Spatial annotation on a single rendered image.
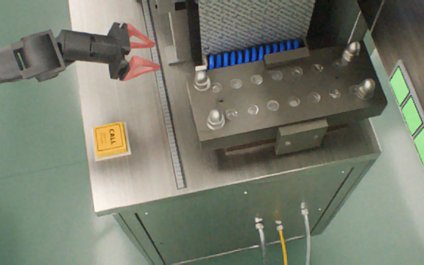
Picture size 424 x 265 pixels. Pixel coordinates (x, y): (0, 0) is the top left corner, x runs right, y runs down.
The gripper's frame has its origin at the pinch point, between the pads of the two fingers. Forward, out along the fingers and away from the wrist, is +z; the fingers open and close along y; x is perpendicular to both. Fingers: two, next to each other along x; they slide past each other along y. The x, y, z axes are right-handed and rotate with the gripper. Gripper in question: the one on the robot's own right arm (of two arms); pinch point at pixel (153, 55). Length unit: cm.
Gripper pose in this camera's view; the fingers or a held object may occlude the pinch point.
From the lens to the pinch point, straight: 111.8
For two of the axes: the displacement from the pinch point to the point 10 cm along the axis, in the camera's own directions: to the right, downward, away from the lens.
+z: 8.5, 0.4, 5.2
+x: 4.8, -4.7, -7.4
